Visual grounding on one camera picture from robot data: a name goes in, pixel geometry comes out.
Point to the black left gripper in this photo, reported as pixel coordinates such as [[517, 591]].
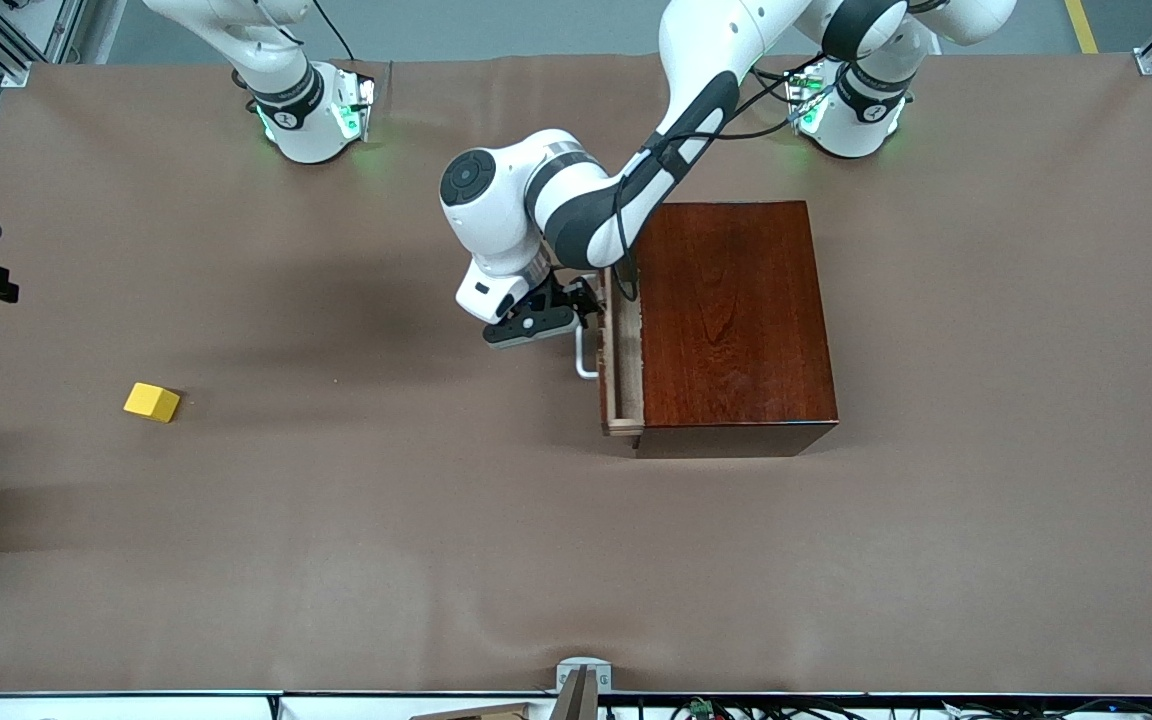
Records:
[[573, 295]]

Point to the yellow wooden block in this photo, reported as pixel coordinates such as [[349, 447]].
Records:
[[151, 402]]

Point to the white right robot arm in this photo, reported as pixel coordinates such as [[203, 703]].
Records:
[[291, 110]]

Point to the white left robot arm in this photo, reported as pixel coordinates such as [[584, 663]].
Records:
[[496, 200]]

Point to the dark brown wooden cabinet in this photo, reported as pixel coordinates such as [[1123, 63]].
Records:
[[736, 330]]

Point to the brown table cloth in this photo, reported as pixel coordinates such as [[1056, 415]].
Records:
[[336, 500]]

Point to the tan board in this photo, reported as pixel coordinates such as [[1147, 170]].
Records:
[[486, 713]]

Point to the yellow floor tape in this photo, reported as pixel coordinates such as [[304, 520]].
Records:
[[1081, 25]]

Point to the grey metal bracket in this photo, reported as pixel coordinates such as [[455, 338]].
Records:
[[581, 675]]

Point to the white table edge rail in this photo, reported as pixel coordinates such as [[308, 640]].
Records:
[[136, 710]]

